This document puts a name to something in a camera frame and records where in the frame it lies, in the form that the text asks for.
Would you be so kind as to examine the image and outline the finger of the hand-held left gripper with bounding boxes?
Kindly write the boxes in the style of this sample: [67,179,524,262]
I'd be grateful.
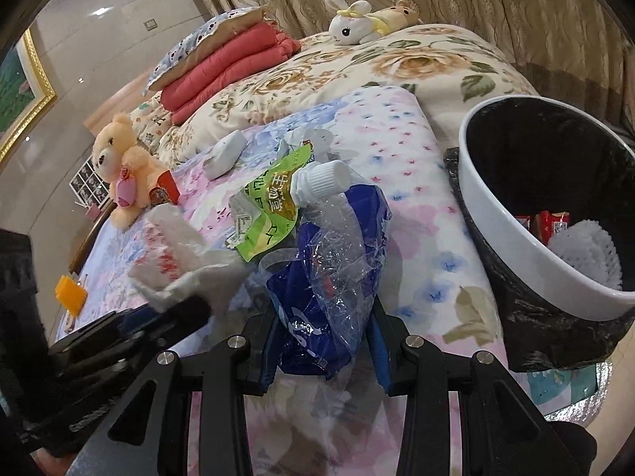
[116,296,212,340]
[47,313,164,359]

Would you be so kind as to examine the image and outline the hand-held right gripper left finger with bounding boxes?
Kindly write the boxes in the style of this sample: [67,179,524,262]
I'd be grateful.
[74,307,283,476]

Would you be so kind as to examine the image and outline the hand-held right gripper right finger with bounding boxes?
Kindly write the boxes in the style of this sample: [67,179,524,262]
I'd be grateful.
[369,302,571,476]

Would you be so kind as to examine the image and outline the blue clear plastic pouch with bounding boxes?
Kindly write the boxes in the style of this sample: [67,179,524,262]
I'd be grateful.
[265,163,393,375]

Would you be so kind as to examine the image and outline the orange foam net sleeve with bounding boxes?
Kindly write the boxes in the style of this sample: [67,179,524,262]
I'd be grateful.
[54,275,88,317]

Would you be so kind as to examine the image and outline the white wrapper with red print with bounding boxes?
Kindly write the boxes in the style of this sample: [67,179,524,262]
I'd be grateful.
[128,205,249,315]

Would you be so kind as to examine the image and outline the red snack wrapper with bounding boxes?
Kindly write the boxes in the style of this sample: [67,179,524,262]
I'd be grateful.
[149,169,180,206]

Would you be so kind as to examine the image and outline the green snack packet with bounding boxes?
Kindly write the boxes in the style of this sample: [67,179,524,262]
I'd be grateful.
[229,141,318,261]

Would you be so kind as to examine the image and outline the small white packet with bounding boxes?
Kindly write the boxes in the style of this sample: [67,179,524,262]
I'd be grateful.
[206,130,246,179]

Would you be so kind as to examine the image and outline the white bin with black bag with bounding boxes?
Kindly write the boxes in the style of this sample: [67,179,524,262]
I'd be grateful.
[444,96,635,372]

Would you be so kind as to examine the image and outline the red silver snack bag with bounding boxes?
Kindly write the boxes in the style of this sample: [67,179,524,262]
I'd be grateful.
[513,209,571,246]

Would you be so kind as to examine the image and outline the white paper cupcake liner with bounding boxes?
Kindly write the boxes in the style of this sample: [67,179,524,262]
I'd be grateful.
[547,221,624,291]

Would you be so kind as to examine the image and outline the wooden nightstand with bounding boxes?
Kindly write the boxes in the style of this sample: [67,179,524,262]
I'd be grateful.
[69,198,120,276]

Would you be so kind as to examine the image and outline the cream teddy bear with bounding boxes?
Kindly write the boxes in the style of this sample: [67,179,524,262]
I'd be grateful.
[92,113,172,230]

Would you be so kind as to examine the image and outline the blue pink floral blanket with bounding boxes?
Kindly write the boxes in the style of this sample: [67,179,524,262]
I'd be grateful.
[50,86,546,476]

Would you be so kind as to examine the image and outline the cartoon print pillow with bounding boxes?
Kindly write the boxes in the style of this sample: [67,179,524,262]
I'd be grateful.
[130,96,172,152]

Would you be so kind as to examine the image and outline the wooden headboard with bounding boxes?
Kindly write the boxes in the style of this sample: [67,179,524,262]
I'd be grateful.
[83,77,164,134]

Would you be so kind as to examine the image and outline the folded red quilt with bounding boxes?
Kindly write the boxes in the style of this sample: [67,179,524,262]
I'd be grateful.
[160,22,302,125]

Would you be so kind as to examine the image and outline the gold framed landscape painting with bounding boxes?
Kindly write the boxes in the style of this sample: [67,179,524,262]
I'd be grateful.
[0,27,58,164]

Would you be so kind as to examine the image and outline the panda print pillow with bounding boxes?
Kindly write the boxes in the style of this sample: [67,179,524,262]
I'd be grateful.
[144,6,271,95]

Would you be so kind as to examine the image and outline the beige floral quilt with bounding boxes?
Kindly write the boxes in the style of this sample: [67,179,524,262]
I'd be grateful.
[149,22,539,169]

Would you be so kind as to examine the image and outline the white rabbit plush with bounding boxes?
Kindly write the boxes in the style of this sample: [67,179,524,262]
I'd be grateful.
[325,0,393,46]

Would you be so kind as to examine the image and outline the small brown bear plush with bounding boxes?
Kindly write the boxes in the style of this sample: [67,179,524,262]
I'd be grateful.
[369,0,422,35]

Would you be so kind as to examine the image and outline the beige patterned curtain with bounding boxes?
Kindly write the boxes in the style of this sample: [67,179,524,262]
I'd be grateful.
[179,0,635,105]

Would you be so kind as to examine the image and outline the photo collage frame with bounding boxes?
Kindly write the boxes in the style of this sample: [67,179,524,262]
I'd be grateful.
[68,156,112,209]

